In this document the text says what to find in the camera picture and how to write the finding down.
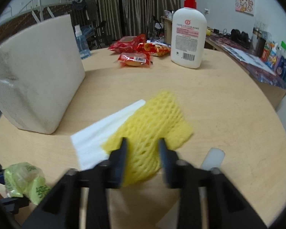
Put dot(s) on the small white wall socket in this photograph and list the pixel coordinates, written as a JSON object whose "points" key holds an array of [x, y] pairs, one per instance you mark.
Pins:
{"points": [[206, 10]]}

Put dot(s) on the large red snack packet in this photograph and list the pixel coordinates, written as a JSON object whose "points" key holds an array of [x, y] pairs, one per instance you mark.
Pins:
{"points": [[126, 44]]}

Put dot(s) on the black folding stand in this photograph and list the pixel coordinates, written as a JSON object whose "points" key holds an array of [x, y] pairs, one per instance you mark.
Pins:
{"points": [[156, 29]]}

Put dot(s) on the hanging dark clothes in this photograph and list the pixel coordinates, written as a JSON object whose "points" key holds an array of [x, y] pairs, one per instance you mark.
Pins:
{"points": [[85, 10]]}

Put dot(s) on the yellow bag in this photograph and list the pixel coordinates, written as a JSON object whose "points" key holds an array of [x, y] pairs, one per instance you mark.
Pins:
{"points": [[208, 31]]}

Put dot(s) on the orange snack packet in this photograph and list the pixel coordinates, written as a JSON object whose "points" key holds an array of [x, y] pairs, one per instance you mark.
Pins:
{"points": [[155, 49]]}

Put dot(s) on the small red snack packet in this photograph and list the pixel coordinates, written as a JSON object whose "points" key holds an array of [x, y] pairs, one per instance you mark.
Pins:
{"points": [[133, 59]]}

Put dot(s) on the black folding chair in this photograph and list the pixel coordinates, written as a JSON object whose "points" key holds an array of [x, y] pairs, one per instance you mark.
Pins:
{"points": [[100, 34]]}

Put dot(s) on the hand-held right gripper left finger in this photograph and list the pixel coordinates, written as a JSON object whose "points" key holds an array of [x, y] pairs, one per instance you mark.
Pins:
{"points": [[118, 167]]}

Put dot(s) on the wooden desk with drawers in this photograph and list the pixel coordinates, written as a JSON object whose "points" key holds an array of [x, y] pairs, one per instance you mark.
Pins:
{"points": [[167, 26]]}

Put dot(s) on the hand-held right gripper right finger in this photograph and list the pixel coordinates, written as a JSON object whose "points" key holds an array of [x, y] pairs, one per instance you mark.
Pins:
{"points": [[166, 167]]}

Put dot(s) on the white paper sheets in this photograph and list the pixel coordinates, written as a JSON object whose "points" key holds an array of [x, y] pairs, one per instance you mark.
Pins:
{"points": [[247, 58]]}

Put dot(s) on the black headphones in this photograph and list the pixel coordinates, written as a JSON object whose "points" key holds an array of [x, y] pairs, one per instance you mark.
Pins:
{"points": [[239, 38]]}

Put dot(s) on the row of toiletry bottles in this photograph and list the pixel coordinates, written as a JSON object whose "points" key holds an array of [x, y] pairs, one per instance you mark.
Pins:
{"points": [[274, 54]]}

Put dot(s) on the cartoon wall poster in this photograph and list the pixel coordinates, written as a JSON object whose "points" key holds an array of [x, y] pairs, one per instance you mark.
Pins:
{"points": [[245, 1]]}

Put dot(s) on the white foam box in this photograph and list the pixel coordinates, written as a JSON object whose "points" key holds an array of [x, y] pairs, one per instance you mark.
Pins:
{"points": [[33, 76]]}

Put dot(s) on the brown curtain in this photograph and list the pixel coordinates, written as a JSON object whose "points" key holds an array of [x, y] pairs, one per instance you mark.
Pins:
{"points": [[104, 9], [157, 2]]}

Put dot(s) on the printed desk mat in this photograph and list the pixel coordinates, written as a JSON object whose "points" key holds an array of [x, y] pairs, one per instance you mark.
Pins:
{"points": [[255, 70]]}

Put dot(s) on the white tissue pack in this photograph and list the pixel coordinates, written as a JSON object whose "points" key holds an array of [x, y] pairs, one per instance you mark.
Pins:
{"points": [[97, 138]]}

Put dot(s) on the white lotion pump bottle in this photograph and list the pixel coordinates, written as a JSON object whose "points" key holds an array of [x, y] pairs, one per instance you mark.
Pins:
{"points": [[188, 38]]}

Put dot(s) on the white metal bunk bed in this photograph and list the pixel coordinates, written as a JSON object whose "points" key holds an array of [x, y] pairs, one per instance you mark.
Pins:
{"points": [[59, 9]]}

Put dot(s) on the yellow foam net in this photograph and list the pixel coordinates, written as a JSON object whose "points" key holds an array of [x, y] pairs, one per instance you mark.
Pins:
{"points": [[152, 124]]}

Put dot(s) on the green tissue packet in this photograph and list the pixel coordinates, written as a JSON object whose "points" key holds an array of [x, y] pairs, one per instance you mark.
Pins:
{"points": [[26, 179]]}

